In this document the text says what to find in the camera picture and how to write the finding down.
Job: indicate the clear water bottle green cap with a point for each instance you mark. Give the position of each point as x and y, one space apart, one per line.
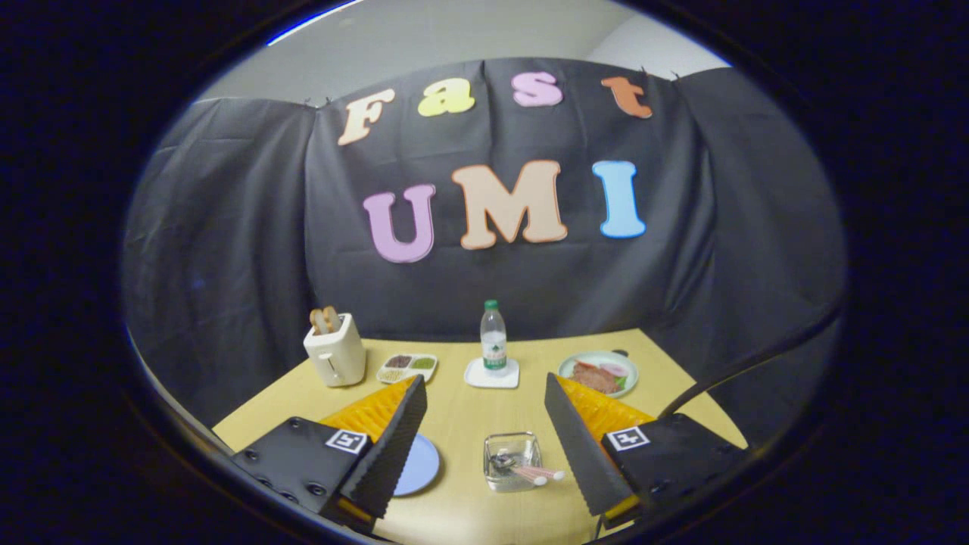
493 341

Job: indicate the white square coaster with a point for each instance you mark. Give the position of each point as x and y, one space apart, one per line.
477 377

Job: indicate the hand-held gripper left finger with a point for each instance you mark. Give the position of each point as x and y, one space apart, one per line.
394 446

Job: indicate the blue round plate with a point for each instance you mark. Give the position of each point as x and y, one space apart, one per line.
422 462

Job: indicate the toast bread slice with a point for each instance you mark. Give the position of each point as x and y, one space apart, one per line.
332 318
319 322

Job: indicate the white divided snack tray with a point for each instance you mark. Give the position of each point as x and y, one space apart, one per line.
409 367

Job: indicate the pale green food plate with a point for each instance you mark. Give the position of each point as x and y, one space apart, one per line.
628 363

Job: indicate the sliced meat with vegetables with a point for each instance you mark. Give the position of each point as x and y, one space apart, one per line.
590 376

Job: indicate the clear glass container with rack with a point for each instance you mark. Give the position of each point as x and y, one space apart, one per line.
503 481

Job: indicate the cream toaster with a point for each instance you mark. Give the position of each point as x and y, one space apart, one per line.
337 359

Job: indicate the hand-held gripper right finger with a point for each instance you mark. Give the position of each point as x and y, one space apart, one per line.
579 446

